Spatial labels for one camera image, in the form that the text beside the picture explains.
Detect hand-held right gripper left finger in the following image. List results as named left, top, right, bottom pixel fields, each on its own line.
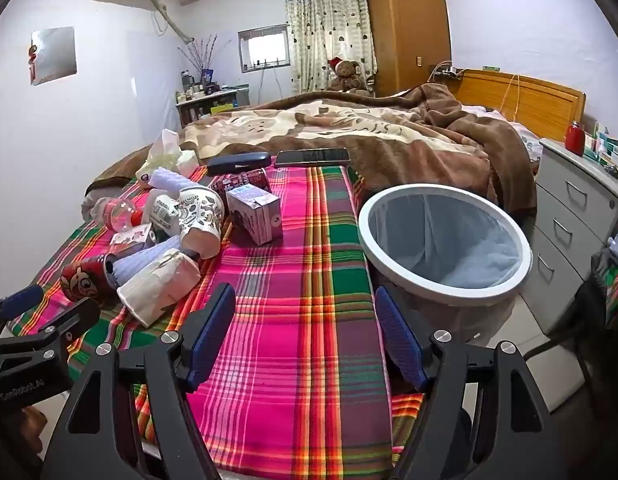
left=41, top=282, right=237, bottom=480

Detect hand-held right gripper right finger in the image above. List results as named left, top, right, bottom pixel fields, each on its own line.
left=374, top=285, right=572, bottom=480

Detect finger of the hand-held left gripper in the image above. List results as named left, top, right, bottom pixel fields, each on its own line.
left=0, top=284, right=46, bottom=337
left=0, top=297, right=102, bottom=356

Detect red cartoon can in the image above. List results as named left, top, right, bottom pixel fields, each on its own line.
left=60, top=255, right=120, bottom=307

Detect white paper cup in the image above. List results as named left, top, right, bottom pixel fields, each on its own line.
left=117, top=250, right=202, bottom=329

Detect white round trash bin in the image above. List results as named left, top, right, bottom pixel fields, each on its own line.
left=358, top=184, right=533, bottom=346

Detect white ribbed cup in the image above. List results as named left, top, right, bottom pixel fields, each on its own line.
left=111, top=246, right=184, bottom=288

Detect small printed packet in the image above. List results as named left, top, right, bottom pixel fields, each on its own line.
left=110, top=224, right=157, bottom=249

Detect clear plastic bottle red label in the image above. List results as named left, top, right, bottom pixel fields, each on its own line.
left=91, top=197, right=152, bottom=233

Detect patterned paper cup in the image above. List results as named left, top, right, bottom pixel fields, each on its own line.
left=178, top=186, right=226, bottom=261

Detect purple drink carton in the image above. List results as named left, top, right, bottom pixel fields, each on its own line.
left=225, top=183, right=284, bottom=247

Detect labelled plastic cup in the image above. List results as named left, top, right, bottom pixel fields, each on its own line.
left=149, top=191, right=182, bottom=236

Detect red soda can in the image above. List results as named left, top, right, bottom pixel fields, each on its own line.
left=211, top=167, right=270, bottom=197

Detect white ridged plastic bottle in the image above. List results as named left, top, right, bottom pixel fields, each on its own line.
left=148, top=167, right=194, bottom=194

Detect plaid bed sheet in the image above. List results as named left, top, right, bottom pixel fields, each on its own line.
left=11, top=162, right=424, bottom=471

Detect dark blue glasses case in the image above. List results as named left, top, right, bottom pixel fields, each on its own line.
left=207, top=151, right=272, bottom=177

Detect tissue pack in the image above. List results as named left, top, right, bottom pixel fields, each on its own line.
left=135, top=129, right=200, bottom=188

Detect dark chair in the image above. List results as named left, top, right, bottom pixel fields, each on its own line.
left=524, top=252, right=618, bottom=413

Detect black smartphone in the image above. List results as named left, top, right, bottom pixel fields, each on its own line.
left=275, top=148, right=350, bottom=168

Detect grey drawer cabinet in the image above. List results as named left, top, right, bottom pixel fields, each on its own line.
left=519, top=139, right=618, bottom=336

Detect brown patterned blanket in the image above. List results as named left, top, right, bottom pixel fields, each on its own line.
left=86, top=82, right=540, bottom=216

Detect shelf with bottles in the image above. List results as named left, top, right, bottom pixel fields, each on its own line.
left=175, top=84, right=250, bottom=128

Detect pink bed linen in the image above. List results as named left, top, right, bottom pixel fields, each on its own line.
left=461, top=105, right=540, bottom=148

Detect red cup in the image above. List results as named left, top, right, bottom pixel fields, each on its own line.
left=565, top=121, right=586, bottom=154

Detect teddy bear with red hat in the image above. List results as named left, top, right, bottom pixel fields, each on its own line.
left=326, top=57, right=370, bottom=93

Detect power strip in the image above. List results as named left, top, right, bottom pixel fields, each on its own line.
left=428, top=62, right=462, bottom=82

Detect wooden headboard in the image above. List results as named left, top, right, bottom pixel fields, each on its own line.
left=451, top=69, right=587, bottom=142

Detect dried branches in vase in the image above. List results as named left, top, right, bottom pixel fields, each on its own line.
left=178, top=35, right=226, bottom=84

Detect boxes on cabinet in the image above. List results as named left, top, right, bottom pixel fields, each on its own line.
left=584, top=121, right=618, bottom=181

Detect small window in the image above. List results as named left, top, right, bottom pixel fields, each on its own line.
left=238, top=25, right=292, bottom=73

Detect air conditioner pipe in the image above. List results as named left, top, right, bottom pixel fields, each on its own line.
left=150, top=0, right=196, bottom=44

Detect wooden wardrobe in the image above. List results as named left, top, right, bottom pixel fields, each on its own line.
left=365, top=0, right=452, bottom=98

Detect patterned curtain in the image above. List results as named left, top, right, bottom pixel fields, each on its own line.
left=284, top=0, right=377, bottom=93

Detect silver wall sheet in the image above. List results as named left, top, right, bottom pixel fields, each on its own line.
left=29, top=26, right=78, bottom=86

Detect yellow cable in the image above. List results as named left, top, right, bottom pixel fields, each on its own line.
left=499, top=74, right=520, bottom=122

